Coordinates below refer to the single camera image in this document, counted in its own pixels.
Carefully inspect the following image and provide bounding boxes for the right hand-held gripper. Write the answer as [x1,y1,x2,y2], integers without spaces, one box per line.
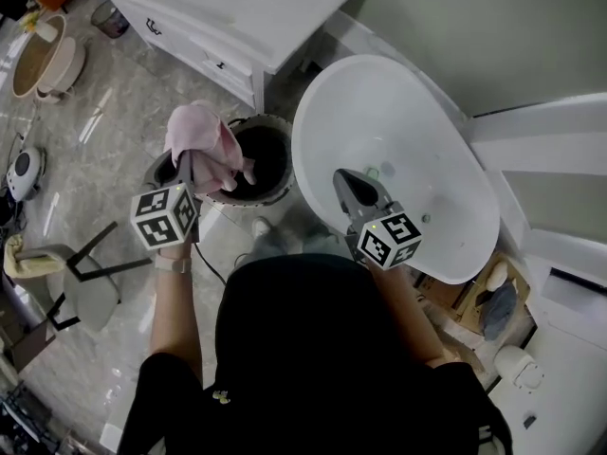
[332,168,424,272]

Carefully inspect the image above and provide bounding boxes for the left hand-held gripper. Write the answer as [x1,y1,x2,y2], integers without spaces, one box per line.
[130,149,201,252]

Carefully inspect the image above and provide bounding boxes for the pink cloth garment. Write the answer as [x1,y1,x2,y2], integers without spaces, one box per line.
[163,99,258,196]

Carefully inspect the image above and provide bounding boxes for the round laundry basket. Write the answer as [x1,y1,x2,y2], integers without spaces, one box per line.
[207,113,298,209]

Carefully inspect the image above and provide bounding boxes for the person's right forearm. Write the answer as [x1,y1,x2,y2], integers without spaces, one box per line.
[366,262,450,370]

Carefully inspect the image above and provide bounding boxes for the person's left forearm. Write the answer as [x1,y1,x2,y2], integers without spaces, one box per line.
[148,244,204,389]

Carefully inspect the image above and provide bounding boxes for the white bathtub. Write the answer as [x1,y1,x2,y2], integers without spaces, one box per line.
[290,54,502,286]

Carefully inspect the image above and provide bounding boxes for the person's legs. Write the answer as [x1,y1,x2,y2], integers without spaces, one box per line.
[234,223,343,268]

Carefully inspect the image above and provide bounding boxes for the pale wristband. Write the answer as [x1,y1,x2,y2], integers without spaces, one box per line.
[155,255,192,275]

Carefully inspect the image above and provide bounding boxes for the person's left shoe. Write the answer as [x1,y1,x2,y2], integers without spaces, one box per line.
[250,215,273,243]

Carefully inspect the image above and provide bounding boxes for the grey chair with black legs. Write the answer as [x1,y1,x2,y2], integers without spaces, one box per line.
[9,220,154,335]

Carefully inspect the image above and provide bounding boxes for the white round floor appliance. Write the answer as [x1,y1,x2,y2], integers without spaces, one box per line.
[6,146,47,204]

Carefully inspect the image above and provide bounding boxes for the open brown cardboard box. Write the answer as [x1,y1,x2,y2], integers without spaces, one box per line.
[415,252,531,337]

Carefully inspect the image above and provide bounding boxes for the beige towel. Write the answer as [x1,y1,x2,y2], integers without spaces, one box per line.
[3,233,66,280]

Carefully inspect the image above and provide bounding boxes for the white folded cloth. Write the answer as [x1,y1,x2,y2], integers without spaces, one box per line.
[487,260,509,294]

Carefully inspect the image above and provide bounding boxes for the black mesh wastebasket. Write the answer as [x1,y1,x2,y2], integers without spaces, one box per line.
[90,0,131,40]

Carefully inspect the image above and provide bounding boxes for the beige round basin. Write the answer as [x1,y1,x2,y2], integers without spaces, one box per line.
[10,13,89,104]

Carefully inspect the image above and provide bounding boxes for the person's black shirt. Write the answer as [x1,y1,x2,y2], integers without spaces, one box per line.
[113,252,514,455]

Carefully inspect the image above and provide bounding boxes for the white vanity cabinet with sink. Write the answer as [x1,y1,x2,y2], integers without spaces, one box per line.
[89,0,367,114]

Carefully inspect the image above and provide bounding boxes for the grey folded cloth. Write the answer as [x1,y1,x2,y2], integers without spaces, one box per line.
[482,281,519,341]

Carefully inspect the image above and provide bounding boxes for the white vase with yellow flowers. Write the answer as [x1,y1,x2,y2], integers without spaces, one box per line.
[20,9,59,43]

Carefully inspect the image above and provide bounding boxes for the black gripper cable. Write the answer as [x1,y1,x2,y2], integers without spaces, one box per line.
[191,241,230,287]

